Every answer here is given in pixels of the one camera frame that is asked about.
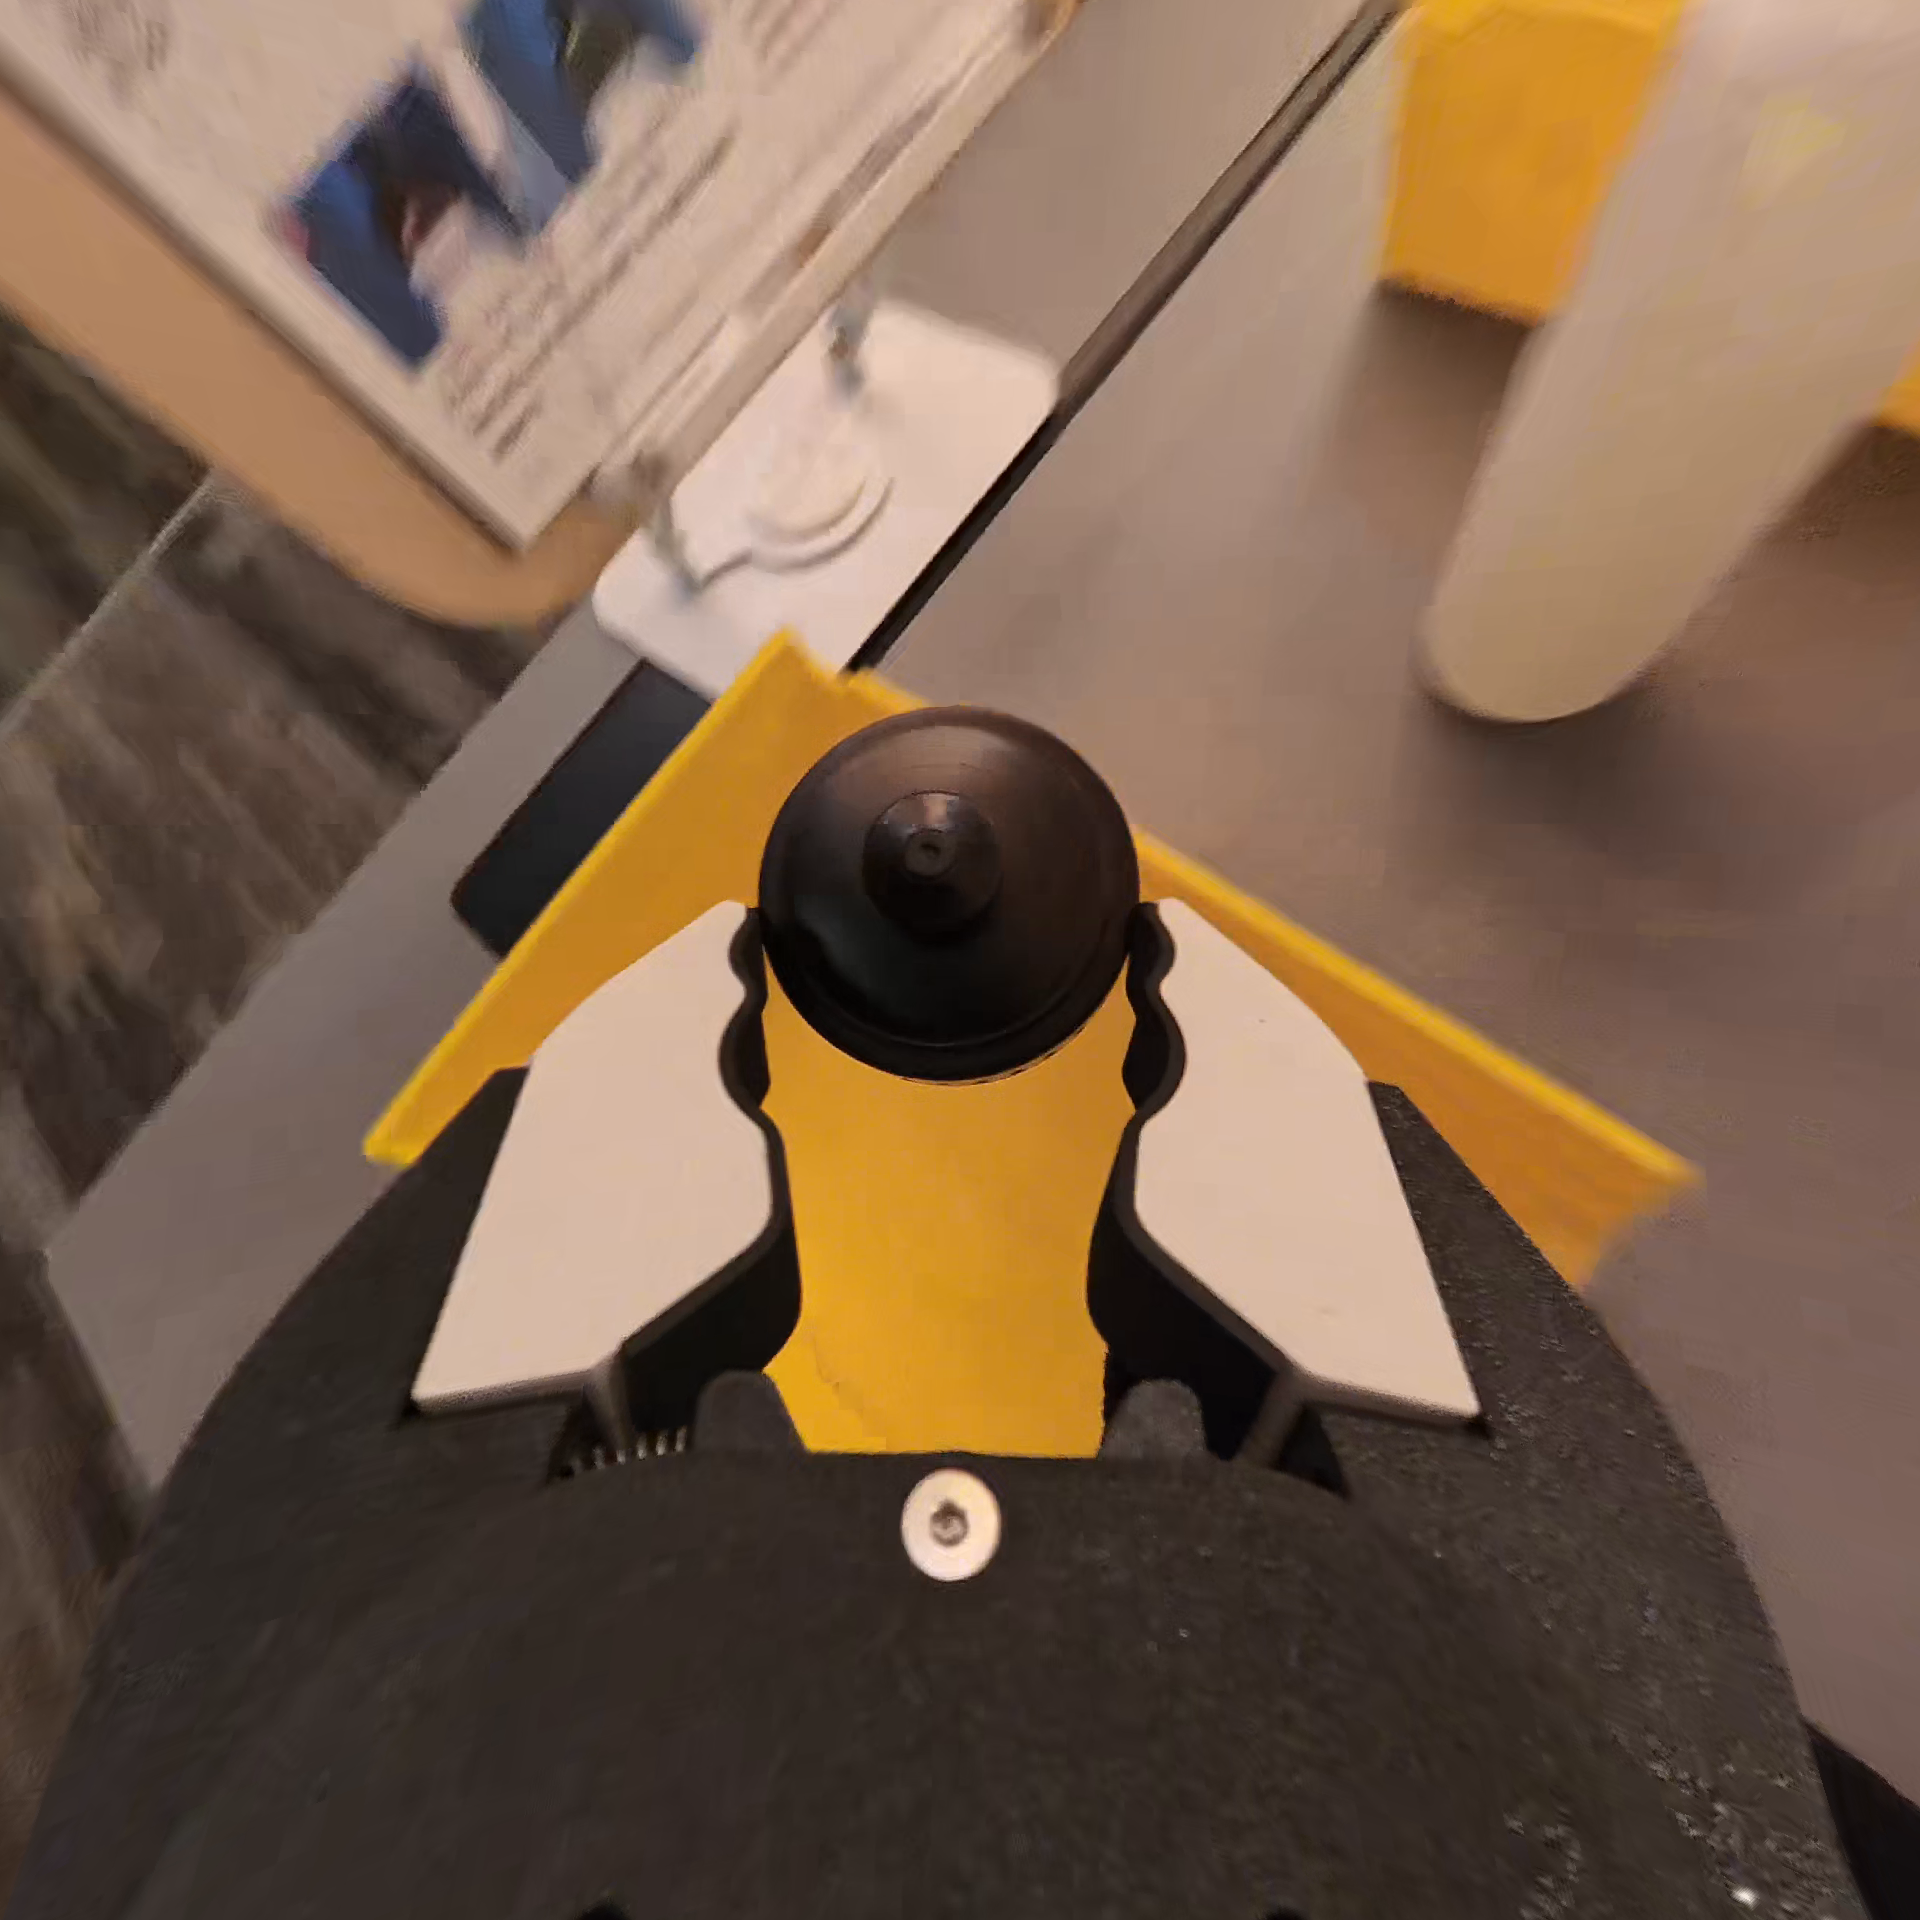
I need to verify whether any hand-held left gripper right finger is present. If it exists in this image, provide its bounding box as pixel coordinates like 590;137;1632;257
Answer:
1087;895;1488;1427

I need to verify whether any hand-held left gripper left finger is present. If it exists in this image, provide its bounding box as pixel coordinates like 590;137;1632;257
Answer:
406;895;805;1419

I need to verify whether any yellow plastic bin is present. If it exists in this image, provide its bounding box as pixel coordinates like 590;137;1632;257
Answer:
1376;0;1920;436
363;631;1701;1460

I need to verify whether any black bottle lid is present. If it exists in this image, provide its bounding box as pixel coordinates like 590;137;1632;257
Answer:
756;703;1142;1086

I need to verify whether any white plastic bottle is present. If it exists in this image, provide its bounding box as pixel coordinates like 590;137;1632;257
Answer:
1415;0;1920;725

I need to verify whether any printed instruction sheet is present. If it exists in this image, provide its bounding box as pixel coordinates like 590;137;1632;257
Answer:
0;0;1080;549

